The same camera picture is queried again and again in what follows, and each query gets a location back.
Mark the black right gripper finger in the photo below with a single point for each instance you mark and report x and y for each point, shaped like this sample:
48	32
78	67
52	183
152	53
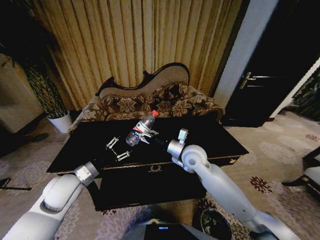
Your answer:
148	133
146	140

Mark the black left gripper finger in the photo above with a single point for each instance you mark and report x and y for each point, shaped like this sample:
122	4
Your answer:
112	142
123	155

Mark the clear plastic bottle red cap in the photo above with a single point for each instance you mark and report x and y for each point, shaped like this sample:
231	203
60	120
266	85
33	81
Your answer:
142	126

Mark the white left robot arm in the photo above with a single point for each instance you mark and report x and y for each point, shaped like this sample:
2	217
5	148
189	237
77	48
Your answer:
57	192

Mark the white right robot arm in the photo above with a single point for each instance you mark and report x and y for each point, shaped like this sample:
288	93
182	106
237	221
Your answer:
220	182

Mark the dark round trash bin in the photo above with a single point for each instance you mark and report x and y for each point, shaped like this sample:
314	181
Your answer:
215	223

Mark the black glossy coffee table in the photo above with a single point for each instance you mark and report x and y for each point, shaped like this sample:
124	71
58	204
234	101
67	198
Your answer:
150	150

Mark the floral brown carved sofa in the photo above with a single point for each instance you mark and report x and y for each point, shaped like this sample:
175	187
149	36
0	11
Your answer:
160	100

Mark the white plant pot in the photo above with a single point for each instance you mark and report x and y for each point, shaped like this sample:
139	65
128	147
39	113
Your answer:
60	123

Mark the robot front shell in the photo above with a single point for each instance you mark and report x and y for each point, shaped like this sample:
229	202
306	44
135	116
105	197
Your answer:
165	231

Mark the beige pleated curtain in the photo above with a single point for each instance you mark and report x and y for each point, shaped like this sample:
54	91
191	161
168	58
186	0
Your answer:
130	42

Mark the black stand leg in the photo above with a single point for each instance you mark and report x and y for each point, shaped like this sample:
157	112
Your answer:
12	186

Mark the tall dark green plant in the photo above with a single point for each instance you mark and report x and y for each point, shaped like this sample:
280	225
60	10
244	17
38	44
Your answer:
37	75

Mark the dark wooden door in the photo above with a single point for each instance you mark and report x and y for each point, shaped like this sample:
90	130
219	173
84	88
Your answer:
270	62

